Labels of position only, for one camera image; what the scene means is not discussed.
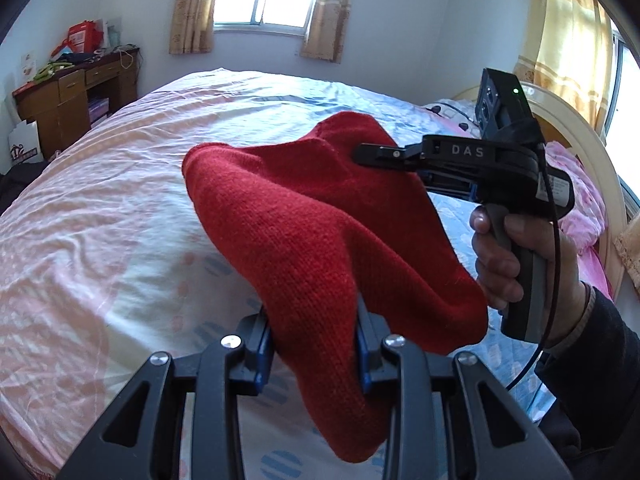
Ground red knit sweater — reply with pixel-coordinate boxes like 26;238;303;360
182;112;488;463

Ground person's right hand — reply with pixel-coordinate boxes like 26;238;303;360
470;206;590;349

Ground cream wooden headboard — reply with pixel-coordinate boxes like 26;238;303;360
451;81;629;302

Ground pink pillow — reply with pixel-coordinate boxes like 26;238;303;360
546;141;608;254

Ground yellow side curtain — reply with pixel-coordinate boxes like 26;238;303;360
514;0;614;133

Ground dark jacket sleeve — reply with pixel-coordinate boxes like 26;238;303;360
536;287;639;479

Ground right beige window curtain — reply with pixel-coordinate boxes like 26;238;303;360
300;0;352;63

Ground beige window curtain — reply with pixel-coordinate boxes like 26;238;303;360
300;0;352;63
169;0;216;55

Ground white paper bag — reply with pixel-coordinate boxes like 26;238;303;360
8;122;44;166

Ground left beige window curtain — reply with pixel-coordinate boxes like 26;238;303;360
169;0;216;55

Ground brown wooden desk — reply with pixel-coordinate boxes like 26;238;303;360
13;47;140;158

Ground red bag on desk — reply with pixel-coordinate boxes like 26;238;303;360
50;21;104;58

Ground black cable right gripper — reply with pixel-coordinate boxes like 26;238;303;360
504;142;564;392

